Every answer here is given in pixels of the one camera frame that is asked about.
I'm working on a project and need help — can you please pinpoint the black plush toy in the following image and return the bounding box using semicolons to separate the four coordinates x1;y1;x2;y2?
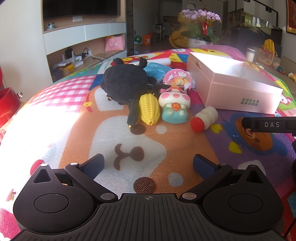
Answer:
102;57;156;127

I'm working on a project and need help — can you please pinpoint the pink shopping bag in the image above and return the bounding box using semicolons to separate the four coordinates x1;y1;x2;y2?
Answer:
105;35;126;52

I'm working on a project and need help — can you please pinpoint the white wall cabinet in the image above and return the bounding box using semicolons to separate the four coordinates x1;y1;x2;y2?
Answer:
42;0;127;81

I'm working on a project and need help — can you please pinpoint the white router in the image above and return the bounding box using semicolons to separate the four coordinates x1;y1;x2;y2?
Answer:
70;49;84;68

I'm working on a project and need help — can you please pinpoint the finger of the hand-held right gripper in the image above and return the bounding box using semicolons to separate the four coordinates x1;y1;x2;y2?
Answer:
242;116;296;137

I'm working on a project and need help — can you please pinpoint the yellow plush dinosaur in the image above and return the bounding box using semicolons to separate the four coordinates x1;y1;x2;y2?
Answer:
169;11;192;49

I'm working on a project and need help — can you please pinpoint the red framed wall picture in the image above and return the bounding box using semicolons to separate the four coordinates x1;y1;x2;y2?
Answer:
286;0;296;34

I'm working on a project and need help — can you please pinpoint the yellow corn toy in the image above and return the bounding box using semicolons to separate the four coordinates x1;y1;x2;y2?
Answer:
139;93;160;126

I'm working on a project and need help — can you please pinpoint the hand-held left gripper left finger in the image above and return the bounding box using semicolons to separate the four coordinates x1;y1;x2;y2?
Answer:
32;153;118;202

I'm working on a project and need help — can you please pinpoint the round pink printed tin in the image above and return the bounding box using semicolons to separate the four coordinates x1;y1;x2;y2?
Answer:
162;69;192;90

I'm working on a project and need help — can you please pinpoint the white bottle with red cap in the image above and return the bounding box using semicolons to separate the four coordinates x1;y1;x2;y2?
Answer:
190;106;219;133

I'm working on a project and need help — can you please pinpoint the yellow cardboard box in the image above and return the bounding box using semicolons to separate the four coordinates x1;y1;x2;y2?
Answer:
62;64;75;75

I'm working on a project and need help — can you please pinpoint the purple orchid in white pot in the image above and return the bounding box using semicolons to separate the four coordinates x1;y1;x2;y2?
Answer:
181;9;222;48

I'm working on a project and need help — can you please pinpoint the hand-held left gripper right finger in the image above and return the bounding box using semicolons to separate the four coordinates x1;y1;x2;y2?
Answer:
182;154;264;202

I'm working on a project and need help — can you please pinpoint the black framed fish tank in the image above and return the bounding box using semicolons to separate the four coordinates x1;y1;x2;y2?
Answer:
228;0;283;57

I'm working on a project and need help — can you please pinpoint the white shelf rack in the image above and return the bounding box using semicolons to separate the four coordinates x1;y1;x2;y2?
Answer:
154;23;164;42

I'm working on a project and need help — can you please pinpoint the blue white plastic packet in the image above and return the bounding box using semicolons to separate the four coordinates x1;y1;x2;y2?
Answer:
143;61;173;84

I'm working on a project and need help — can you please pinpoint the white cup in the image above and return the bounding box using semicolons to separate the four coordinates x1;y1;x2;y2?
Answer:
245;46;256;62

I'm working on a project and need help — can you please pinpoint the colourful cartoon play mat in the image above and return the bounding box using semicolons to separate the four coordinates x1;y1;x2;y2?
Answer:
0;44;296;241

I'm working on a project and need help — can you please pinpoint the black flat television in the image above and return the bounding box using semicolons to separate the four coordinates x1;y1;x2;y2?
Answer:
42;0;121;21

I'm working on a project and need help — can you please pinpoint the yellow printed backpack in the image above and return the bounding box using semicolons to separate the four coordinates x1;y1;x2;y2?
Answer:
258;39;278;66

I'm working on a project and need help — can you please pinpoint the pink cardboard box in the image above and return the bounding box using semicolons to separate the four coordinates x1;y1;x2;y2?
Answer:
186;52;284;114

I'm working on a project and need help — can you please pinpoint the pink white cow toy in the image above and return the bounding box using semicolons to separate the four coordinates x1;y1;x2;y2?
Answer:
158;85;191;124

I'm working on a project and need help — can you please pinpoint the red white foam rocket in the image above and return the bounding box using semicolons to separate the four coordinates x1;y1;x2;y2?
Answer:
148;51;172;66

